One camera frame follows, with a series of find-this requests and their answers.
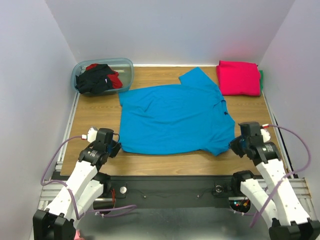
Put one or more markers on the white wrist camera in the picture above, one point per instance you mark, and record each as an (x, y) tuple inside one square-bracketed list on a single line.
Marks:
[(91, 135), (266, 136)]

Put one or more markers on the folded green t shirt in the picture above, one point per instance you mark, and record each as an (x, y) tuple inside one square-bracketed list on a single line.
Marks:
[(261, 80)]

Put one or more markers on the blue t shirt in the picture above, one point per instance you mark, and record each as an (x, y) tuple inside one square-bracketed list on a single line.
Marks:
[(176, 118)]

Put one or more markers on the red t shirt in bin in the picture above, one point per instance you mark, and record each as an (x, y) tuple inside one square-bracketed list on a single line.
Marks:
[(108, 74)]

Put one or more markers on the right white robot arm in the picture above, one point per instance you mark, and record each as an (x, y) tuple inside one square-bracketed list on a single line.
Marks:
[(278, 204)]

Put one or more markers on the aluminium frame rail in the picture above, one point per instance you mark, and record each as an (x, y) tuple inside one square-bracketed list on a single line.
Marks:
[(54, 166)]

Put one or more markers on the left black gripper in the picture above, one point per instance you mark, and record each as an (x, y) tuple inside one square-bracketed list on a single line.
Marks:
[(117, 147)]

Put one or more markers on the folded pink t shirt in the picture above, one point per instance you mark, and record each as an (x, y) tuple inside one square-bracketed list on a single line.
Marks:
[(237, 78)]

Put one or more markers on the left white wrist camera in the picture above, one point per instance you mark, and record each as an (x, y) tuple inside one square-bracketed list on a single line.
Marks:
[(91, 135)]

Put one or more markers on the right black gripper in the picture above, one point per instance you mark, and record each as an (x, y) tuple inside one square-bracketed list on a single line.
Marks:
[(236, 145)]

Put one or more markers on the clear blue plastic bin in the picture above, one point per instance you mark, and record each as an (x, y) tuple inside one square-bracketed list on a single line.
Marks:
[(123, 66)]

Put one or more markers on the pink cloth at bottom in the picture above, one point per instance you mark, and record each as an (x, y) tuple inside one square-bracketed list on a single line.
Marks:
[(77, 235)]

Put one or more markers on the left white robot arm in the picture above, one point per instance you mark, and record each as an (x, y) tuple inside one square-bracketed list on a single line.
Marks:
[(59, 220)]

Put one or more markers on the black t shirt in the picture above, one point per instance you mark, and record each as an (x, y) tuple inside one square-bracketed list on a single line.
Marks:
[(90, 82)]

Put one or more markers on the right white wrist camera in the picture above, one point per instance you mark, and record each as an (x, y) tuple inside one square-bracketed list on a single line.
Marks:
[(266, 136)]

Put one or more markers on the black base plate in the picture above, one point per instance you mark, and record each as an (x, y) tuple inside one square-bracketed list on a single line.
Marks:
[(160, 192)]

